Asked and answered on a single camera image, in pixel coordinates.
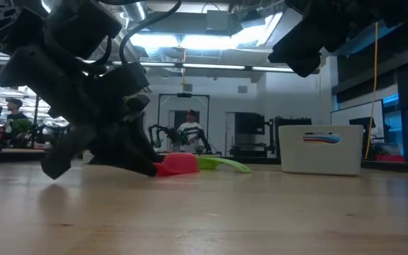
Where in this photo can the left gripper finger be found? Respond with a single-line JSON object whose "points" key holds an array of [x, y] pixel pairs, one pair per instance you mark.
{"points": [[145, 138], [119, 152]]}

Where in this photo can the red measuring cup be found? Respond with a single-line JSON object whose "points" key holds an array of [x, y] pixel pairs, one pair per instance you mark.
{"points": [[181, 163]]}

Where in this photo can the green measuring cup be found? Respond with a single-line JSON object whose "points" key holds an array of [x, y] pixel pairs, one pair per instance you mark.
{"points": [[211, 163]]}

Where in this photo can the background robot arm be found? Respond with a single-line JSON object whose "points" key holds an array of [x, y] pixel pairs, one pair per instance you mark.
{"points": [[204, 141], [159, 134]]}

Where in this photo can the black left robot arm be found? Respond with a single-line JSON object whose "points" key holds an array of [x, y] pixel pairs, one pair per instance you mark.
{"points": [[80, 25]]}

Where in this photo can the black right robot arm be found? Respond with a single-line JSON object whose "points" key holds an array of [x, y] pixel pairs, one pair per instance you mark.
{"points": [[367, 14]]}

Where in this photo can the person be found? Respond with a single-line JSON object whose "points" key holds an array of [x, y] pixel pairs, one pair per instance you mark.
{"points": [[15, 111], [190, 132]]}

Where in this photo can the green background plant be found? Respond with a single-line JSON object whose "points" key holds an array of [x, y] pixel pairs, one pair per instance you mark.
{"points": [[22, 125]]}

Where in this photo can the black equipment rack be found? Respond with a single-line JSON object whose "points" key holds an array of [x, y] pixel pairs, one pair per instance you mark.
{"points": [[292, 121]]}

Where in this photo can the whiteboard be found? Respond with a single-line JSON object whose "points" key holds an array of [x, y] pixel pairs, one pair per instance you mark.
{"points": [[356, 115]]}

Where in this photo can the black monitor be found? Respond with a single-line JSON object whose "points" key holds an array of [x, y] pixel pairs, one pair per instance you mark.
{"points": [[250, 123]]}

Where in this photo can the suspended linear light bar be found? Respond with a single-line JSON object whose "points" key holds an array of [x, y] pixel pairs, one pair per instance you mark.
{"points": [[207, 66]]}

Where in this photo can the red and black tool box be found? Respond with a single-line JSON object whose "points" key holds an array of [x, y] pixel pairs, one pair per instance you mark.
{"points": [[390, 158]]}

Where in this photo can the black gantry frame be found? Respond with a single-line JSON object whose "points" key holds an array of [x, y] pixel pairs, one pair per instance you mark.
{"points": [[158, 110]]}

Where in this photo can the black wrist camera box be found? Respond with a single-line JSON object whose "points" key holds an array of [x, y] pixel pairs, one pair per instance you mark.
{"points": [[122, 83]]}

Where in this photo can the black aluminium table frame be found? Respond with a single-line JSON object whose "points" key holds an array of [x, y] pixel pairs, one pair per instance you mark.
{"points": [[395, 166]]}

